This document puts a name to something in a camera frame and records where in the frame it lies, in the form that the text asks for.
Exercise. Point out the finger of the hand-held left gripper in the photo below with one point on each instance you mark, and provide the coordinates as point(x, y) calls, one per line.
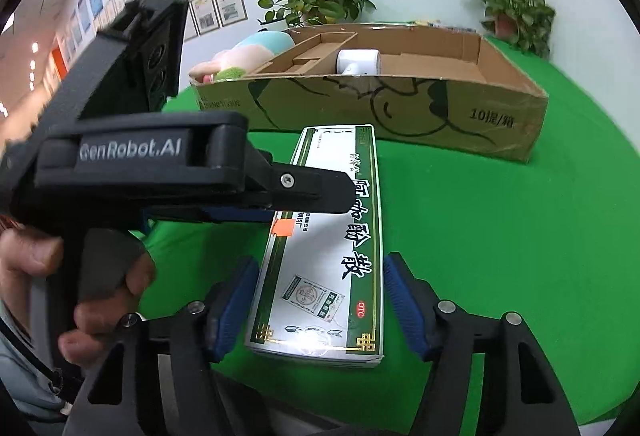
point(310, 191)

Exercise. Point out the pink plush toy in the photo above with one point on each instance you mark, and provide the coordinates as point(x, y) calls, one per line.
point(255, 46)

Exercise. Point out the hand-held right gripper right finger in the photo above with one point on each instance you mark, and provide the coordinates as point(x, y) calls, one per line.
point(402, 306)

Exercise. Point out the white hair dryer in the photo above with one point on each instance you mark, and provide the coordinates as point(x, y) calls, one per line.
point(357, 60)

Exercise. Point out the small green potted plant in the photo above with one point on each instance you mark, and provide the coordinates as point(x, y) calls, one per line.
point(515, 10)

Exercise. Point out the person's grey jacket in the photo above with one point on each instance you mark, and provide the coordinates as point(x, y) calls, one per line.
point(25, 366)

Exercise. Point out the person's grey trousers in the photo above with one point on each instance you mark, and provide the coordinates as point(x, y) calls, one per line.
point(280, 411)

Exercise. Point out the white and green medicine box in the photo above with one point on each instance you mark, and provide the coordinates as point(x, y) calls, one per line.
point(330, 256)

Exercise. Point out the green tablecloth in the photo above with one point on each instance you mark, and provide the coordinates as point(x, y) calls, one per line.
point(500, 241)

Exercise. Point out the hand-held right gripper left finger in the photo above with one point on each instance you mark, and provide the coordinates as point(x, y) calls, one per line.
point(235, 311)

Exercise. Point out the brown cardboard box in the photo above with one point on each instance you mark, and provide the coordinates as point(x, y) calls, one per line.
point(450, 105)

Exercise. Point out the person's left hand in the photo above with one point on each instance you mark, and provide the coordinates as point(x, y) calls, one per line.
point(30, 251)

